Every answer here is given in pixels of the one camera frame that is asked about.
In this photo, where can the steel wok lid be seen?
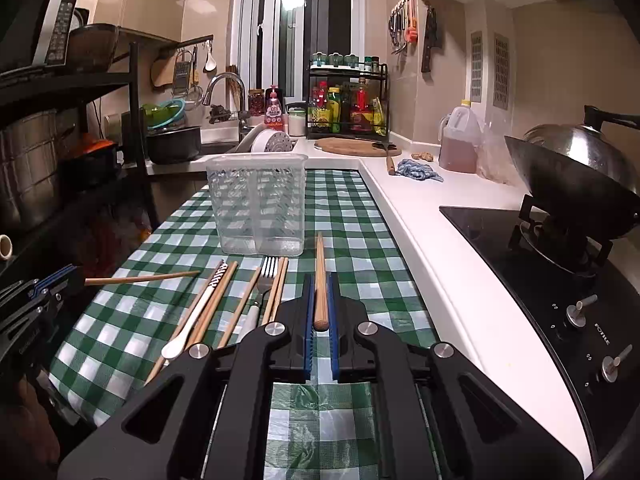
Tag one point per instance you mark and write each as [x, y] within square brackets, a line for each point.
[586, 143]

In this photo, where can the black spice rack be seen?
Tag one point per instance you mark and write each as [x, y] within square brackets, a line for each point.
[348, 96]

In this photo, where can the blue rag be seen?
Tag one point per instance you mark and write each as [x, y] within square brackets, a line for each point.
[418, 171]

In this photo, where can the round wooden cutting board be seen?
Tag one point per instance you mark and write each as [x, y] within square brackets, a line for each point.
[356, 147]

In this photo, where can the black gas stove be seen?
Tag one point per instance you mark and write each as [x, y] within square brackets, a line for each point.
[588, 324]

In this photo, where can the clear plastic bag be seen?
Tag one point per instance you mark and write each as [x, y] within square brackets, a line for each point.
[494, 159]

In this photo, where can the hanging cleaver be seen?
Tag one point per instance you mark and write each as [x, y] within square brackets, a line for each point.
[430, 39]

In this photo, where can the green and blue basins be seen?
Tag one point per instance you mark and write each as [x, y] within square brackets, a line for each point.
[163, 115]

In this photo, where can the white striped spoon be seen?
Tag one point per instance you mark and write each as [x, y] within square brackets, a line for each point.
[171, 350]

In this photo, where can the clear plastic utensil holder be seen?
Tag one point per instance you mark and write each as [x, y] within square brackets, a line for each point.
[259, 203]

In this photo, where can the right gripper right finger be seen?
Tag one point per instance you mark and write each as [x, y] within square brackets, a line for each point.
[435, 414]

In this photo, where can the black shelf unit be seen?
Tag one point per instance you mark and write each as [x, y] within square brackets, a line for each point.
[74, 184]

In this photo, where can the pink dish soap bottle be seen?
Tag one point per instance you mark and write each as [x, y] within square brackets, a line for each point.
[273, 117]

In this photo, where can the black cooking pot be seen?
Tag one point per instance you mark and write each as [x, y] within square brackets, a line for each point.
[172, 146]

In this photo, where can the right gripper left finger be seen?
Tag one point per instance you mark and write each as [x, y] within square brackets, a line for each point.
[206, 415]

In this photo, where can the white lidded jar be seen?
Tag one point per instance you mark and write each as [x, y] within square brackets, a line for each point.
[297, 119]

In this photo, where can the white handled fork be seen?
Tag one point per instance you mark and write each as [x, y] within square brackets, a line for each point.
[263, 286]

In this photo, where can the chrome kitchen faucet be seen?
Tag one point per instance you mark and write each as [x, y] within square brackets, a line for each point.
[235, 95]

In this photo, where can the dark bowl on shelf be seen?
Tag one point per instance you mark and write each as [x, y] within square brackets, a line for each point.
[91, 48]

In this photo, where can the microwave oven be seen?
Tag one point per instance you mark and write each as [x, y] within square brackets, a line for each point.
[38, 35]

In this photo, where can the hanging kitchen utensils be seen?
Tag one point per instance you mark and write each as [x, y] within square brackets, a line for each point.
[402, 25]

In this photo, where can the metal grater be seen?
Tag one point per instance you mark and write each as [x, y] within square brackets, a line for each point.
[184, 71]

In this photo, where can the white dish in sink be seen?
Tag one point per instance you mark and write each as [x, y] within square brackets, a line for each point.
[265, 140]

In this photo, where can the plastic oil jug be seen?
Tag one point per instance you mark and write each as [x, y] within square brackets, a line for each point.
[459, 135]

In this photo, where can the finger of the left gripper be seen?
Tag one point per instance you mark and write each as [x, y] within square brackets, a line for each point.
[52, 280]
[21, 312]

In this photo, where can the white hanging ladle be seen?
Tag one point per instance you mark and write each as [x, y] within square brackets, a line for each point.
[210, 64]

